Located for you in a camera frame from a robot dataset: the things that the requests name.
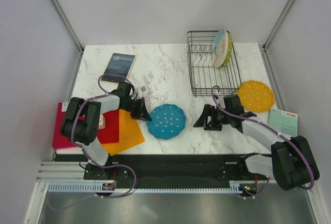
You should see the blue and cream plate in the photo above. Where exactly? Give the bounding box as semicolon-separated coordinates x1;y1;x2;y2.
212;29;229;68

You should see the magenta book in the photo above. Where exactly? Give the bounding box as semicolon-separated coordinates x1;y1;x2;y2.
52;102;75;150

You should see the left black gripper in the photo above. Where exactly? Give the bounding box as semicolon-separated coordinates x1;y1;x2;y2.
122;97;151;122

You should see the yellow polka dot plate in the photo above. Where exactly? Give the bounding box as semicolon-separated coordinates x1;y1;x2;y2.
237;80;275;113

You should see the black wire dish rack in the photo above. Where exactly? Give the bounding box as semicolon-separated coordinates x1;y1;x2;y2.
187;31;242;96

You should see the aluminium frame rail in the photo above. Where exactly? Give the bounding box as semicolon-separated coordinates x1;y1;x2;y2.
37;162;85;182

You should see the blue polka dot plate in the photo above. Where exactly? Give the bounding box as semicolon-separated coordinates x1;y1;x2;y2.
146;103;187;140

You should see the red cutting board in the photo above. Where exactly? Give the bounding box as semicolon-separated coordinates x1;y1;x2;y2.
97;110;119;144

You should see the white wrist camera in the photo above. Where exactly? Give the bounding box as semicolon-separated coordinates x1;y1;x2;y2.
134;86;147;99
213;92;225;108

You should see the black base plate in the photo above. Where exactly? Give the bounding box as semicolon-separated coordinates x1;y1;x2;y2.
84;154;267;188

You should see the light blue cable duct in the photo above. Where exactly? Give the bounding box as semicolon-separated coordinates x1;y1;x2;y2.
47;182;243;194

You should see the dark blue book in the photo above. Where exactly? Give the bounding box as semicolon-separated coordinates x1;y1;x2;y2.
101;53;136;83

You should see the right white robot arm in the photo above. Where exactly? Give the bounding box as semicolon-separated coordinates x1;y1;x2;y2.
193;95;320;191

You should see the pink square box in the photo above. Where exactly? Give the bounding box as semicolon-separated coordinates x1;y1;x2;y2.
98;114;106;129

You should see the green polka dot plate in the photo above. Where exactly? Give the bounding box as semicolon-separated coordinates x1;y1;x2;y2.
222;31;233;67

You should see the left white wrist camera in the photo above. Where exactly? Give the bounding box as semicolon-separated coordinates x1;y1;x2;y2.
134;86;147;99

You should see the orange translucent cutting board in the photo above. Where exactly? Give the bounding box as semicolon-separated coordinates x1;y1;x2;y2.
102;110;145;156

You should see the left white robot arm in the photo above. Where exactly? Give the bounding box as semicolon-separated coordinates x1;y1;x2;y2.
60;82;152;179

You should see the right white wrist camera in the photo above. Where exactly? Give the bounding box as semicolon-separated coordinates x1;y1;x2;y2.
213;92;225;108

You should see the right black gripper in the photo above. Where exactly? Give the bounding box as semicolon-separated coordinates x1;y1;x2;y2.
193;103;232;131

